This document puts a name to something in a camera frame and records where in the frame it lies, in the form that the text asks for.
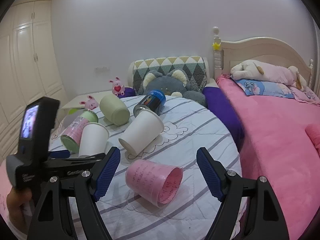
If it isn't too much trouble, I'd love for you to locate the white bedside table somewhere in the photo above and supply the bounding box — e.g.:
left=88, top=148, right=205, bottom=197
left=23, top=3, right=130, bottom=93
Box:
left=61, top=90, right=112, bottom=109

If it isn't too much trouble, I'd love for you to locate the blue metal can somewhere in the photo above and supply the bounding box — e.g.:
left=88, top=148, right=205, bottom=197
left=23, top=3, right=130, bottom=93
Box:
left=133, top=89, right=166, bottom=117

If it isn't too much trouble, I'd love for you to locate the pink plastic cup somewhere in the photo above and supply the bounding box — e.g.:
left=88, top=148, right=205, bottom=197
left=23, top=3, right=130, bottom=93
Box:
left=125, top=159, right=183, bottom=207

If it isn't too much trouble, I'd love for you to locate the blue cartoon pillow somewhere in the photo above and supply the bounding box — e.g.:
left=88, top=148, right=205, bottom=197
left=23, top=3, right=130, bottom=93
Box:
left=233, top=79, right=294, bottom=99

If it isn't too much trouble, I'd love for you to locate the pink pillow right edge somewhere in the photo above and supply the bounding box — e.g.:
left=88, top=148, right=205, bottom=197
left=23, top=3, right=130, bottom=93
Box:
left=305, top=124, right=320, bottom=155

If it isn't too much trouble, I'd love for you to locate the green pink labelled can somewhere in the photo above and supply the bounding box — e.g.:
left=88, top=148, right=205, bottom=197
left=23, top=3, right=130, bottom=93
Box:
left=61, top=109, right=98, bottom=153

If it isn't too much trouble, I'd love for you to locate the person's left hand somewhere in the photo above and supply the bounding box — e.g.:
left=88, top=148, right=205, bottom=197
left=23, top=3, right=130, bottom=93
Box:
left=7, top=187, right=32, bottom=234

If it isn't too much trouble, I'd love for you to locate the pink bunny plush upper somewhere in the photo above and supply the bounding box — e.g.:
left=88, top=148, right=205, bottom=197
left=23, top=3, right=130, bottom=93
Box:
left=109, top=77, right=125, bottom=96

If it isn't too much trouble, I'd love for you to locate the triangle pattern quilted cushion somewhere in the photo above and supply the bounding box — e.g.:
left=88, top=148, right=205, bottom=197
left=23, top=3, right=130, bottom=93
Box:
left=127, top=56, right=210, bottom=95

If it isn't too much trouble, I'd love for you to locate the heart pattern sheet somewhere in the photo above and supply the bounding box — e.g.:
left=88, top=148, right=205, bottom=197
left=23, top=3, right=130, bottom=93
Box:
left=49, top=119, right=66, bottom=151

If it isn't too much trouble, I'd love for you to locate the grey cat plush cushion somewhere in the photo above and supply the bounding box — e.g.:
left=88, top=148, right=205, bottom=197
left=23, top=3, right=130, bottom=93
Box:
left=133, top=69, right=207, bottom=107

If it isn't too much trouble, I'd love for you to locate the pink bunny plush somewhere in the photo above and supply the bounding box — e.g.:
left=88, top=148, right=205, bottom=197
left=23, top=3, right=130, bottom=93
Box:
left=79, top=95, right=99, bottom=110
left=109, top=77, right=125, bottom=96

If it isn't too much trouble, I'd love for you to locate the pink bed blanket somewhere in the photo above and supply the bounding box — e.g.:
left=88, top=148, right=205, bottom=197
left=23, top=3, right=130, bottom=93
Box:
left=217, top=76, right=319, bottom=239

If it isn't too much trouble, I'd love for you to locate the green ceramic cup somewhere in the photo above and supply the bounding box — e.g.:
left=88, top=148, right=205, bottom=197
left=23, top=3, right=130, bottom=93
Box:
left=99, top=94, right=130, bottom=126

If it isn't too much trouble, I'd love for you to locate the yellow star ornament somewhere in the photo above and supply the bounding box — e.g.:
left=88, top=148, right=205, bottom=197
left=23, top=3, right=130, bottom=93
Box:
left=212, top=42, right=221, bottom=51

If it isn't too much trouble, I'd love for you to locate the white wardrobe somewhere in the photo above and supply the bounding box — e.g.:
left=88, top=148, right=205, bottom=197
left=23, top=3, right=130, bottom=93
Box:
left=1, top=0, right=68, bottom=160

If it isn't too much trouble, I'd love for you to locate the white curtain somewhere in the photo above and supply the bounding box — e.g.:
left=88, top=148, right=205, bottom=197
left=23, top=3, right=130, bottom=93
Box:
left=312, top=20, right=320, bottom=97

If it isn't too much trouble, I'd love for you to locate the white wall socket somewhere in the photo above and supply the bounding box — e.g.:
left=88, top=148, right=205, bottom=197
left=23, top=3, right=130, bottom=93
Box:
left=94, top=67, right=110, bottom=73

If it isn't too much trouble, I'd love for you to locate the pink bunny plush lower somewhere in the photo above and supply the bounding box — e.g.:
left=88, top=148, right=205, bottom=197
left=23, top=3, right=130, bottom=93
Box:
left=79, top=95, right=99, bottom=110

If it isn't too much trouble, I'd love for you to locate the white pink dog plush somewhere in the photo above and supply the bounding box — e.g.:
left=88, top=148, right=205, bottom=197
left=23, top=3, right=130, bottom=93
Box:
left=230, top=60, right=307, bottom=92

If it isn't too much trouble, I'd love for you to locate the pink quilt left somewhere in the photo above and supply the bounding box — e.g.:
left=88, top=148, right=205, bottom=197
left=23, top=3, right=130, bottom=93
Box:
left=0, top=164, right=16, bottom=228

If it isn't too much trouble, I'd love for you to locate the white paper cup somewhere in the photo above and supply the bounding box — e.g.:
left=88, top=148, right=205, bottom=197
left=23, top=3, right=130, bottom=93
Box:
left=78, top=122, right=109, bottom=158
left=118, top=109, right=164, bottom=156

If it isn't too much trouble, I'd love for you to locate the grey flower cushion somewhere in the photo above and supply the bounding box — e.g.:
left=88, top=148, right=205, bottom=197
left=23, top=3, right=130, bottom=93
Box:
left=62, top=108, right=85, bottom=128

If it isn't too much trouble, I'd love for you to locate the cream wooden headboard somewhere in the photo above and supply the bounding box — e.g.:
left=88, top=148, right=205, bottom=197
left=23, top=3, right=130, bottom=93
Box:
left=212, top=27, right=313, bottom=89

